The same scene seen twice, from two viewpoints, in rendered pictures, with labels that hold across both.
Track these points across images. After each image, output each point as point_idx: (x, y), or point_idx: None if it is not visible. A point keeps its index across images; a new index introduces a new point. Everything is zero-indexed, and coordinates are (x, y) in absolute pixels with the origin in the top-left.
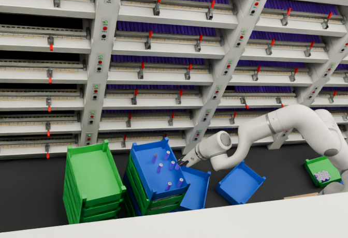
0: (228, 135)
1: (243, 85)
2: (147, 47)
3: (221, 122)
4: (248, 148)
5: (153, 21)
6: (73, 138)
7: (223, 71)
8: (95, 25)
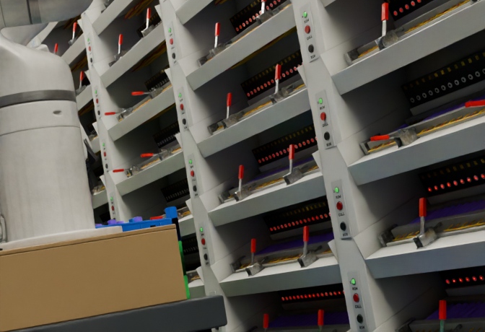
0: (40, 46)
1: (369, 76)
2: (209, 51)
3: (404, 248)
4: (3, 32)
5: (205, 1)
6: None
7: (307, 49)
8: (166, 42)
